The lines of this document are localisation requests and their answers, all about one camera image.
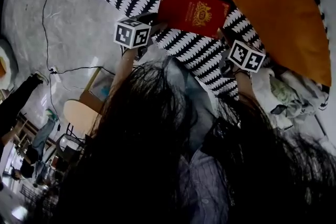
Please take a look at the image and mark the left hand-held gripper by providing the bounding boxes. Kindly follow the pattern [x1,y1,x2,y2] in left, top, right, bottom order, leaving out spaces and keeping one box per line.
[113,12,169,61]

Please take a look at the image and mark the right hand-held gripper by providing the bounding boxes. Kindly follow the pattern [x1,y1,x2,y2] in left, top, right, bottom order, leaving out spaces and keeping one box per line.
[217,27,266,78]

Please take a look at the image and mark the red book with gold print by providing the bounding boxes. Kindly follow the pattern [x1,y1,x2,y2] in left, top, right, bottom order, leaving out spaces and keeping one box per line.
[157,0,231,39]

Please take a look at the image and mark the person's right forearm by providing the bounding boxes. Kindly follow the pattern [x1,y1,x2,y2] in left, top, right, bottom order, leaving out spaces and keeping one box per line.
[235,70,260,105]

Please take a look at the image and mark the person's left forearm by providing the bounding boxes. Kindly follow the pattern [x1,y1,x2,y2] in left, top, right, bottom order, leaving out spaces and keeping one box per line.
[109,47,139,103]

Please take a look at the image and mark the mustard yellow fabric flap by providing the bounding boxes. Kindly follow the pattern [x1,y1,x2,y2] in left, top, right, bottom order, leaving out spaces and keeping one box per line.
[225,0,332,87]

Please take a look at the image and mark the oval wooden table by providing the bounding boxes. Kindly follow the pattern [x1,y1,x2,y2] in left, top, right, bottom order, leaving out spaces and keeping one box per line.
[64,67,106,140]

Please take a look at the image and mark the person's grey trousers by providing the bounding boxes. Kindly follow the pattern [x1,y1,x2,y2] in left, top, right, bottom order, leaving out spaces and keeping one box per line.
[165,57,218,150]

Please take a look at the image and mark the pale crumpled cloth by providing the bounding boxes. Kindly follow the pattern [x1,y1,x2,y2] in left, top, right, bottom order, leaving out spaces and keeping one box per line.
[251,65,330,129]

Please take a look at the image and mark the white power strip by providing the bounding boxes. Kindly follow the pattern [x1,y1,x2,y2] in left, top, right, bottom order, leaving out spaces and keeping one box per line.
[48,67,62,82]

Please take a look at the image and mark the black chair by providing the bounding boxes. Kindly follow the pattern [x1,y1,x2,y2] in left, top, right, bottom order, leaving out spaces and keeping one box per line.
[56,123,87,163]

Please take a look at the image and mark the person's striped shirt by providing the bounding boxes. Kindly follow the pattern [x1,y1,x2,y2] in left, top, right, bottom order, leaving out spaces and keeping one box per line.
[178,149,232,224]

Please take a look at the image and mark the white beanbag seat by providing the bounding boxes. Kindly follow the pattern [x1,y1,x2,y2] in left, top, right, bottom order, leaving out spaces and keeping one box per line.
[0,39,19,87]

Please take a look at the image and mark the black floor cable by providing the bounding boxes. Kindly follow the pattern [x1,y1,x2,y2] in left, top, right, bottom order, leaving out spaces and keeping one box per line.
[41,0,116,74]

